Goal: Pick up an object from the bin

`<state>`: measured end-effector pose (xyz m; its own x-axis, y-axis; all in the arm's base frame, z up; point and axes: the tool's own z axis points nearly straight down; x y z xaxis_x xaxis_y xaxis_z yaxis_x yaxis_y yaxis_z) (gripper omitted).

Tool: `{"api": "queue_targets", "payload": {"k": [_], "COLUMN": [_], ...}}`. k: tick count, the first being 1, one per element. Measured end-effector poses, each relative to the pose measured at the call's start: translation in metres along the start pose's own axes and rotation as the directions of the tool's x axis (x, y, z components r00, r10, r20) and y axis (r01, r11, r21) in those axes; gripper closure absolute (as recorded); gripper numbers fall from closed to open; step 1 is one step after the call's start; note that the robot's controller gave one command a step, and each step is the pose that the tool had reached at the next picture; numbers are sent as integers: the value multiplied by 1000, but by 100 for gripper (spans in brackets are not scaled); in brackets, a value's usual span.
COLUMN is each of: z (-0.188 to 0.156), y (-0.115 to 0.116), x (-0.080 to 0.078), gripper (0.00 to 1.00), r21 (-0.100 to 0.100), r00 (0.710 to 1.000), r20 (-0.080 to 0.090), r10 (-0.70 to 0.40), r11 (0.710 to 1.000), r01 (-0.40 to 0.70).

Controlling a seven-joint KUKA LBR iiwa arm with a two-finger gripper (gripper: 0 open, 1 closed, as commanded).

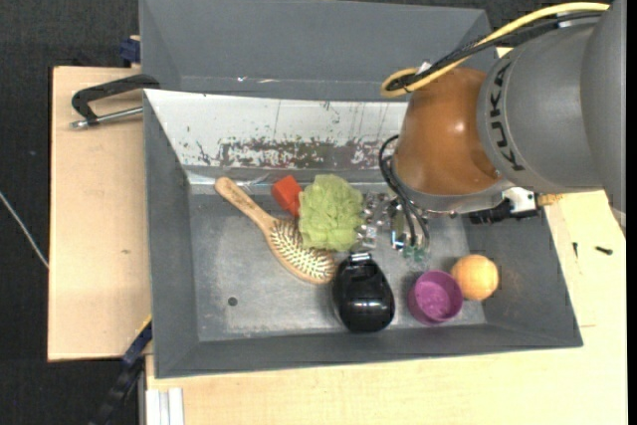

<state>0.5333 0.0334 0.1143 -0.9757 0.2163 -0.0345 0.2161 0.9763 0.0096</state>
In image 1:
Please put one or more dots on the black cylinder on white bracket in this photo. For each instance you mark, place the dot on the black cylinder on white bracket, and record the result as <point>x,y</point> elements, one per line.
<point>517,203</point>

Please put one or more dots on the grey metal bin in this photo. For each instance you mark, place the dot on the grey metal bin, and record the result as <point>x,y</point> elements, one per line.
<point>259,313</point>

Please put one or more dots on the pale brown flat board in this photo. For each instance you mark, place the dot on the pale brown flat board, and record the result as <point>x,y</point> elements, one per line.
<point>94,214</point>

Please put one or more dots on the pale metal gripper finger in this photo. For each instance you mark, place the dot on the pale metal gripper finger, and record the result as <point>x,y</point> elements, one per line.
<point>372,209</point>
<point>370,235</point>

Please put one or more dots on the small black screw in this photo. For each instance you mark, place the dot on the small black screw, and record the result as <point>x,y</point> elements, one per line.
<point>604,251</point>

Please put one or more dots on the green mesh bath sponge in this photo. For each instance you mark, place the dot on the green mesh bath sponge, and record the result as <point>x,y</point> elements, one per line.
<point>331,214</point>

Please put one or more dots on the glossy black computer mouse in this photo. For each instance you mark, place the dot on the glossy black computer mouse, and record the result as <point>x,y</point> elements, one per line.
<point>362,298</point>

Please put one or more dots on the wooden hairbrush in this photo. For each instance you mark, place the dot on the wooden hairbrush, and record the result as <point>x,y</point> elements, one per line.
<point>293,254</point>

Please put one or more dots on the red block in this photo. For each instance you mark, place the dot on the red block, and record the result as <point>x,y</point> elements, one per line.
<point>286,191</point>

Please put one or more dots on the purple cup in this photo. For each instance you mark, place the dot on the purple cup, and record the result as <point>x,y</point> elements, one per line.
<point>434,298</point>

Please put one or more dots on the orange ball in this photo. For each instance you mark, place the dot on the orange ball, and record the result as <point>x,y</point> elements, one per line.
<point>475,277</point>

